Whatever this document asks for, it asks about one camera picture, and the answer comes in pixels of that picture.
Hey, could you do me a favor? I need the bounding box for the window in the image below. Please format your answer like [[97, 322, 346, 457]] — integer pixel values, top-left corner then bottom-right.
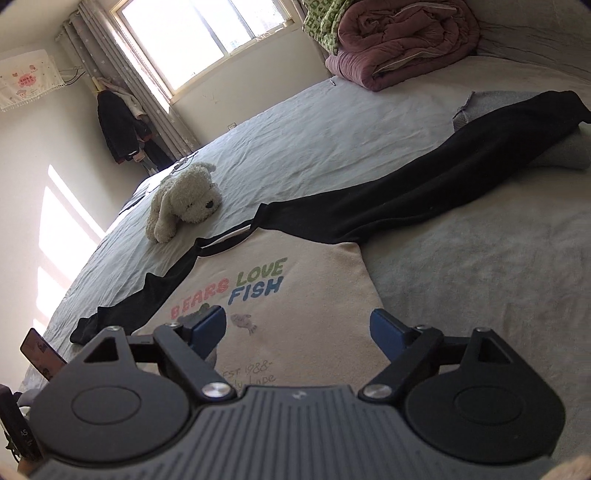
[[113, 0, 308, 100]]

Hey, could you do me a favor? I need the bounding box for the dark hanging jacket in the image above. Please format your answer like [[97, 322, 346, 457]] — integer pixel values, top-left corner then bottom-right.
[[97, 89, 176, 172]]

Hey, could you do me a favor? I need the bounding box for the green patterned blanket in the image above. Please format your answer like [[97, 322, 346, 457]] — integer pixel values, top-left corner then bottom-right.
[[302, 0, 358, 54]]

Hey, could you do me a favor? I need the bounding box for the cream and black printed sweatshirt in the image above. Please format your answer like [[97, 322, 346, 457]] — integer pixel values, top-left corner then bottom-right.
[[70, 91, 591, 386]]

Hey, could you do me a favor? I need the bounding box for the dark flat object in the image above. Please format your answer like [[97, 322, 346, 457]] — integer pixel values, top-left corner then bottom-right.
[[121, 187, 158, 210]]

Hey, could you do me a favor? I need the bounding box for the purple folded quilt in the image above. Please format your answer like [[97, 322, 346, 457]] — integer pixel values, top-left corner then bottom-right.
[[325, 0, 481, 92]]

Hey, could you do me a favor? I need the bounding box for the bed with grey sheet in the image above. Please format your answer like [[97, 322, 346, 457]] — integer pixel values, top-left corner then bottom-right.
[[21, 55, 591, 480]]

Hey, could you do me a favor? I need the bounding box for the black wall cable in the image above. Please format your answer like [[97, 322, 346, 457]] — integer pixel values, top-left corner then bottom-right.
[[58, 67, 88, 86]]

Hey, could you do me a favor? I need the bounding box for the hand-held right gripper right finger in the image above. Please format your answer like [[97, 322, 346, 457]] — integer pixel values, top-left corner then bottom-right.
[[362, 308, 516, 403]]

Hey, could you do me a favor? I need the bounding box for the white fringed wall cloth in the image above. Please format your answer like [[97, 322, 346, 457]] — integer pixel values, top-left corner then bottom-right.
[[0, 48, 65, 113]]

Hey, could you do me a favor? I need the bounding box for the white plush dog toy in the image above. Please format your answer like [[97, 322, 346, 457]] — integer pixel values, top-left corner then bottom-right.
[[145, 162, 222, 244]]

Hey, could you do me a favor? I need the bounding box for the pale hanging garment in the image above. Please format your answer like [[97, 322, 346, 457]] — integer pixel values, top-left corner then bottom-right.
[[95, 78, 146, 121]]

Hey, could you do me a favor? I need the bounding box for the grey folded sweater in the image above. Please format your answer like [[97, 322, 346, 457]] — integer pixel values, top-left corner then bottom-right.
[[451, 91, 591, 171]]

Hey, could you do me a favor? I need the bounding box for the smartphone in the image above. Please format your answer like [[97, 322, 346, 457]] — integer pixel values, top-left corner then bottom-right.
[[21, 328, 69, 381]]

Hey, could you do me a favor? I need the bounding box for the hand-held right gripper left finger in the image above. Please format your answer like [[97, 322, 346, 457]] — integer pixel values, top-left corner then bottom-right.
[[82, 305, 235, 403]]

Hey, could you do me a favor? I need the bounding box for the grey quilted headboard cover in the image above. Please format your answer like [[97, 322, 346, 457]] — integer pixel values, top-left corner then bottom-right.
[[471, 0, 591, 84]]

